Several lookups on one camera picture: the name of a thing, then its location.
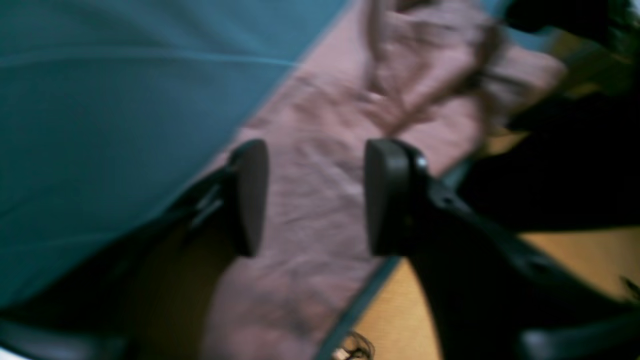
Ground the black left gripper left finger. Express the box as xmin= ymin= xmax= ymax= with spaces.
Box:
xmin=1 ymin=139 xmax=270 ymax=360

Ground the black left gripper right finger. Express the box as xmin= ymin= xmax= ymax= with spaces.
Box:
xmin=364 ymin=139 xmax=639 ymax=360

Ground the pink T-shirt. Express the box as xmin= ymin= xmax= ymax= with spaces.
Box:
xmin=198 ymin=0 xmax=566 ymax=360

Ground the blue table cloth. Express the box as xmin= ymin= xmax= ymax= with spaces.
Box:
xmin=0 ymin=0 xmax=401 ymax=360

